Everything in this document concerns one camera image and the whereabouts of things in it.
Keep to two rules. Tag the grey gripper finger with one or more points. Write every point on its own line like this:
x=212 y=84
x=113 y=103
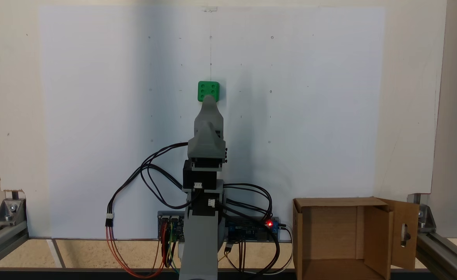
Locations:
x=209 y=111
x=210 y=134

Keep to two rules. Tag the green dice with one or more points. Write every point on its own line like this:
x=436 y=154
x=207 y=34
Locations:
x=209 y=88

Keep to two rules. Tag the small blue driver board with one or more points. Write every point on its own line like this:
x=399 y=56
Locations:
x=178 y=227

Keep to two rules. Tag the blue circuit board red LED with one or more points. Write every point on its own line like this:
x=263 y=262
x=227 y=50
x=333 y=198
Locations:
x=252 y=233

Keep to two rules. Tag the clear tape strip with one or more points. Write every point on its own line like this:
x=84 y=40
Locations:
x=210 y=9

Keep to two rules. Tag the large white paper sheet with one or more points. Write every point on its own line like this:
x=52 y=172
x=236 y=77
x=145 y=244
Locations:
x=96 y=97

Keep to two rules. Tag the open cardboard box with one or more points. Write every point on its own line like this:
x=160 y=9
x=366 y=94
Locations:
x=329 y=241

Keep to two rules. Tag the black frame bar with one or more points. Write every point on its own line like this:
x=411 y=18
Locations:
x=57 y=274

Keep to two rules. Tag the metal corner bracket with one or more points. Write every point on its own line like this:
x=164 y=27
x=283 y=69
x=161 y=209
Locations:
x=8 y=212
x=425 y=219

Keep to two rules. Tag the aluminium frame rail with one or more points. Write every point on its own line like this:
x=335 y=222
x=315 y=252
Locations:
x=0 y=239
x=446 y=254

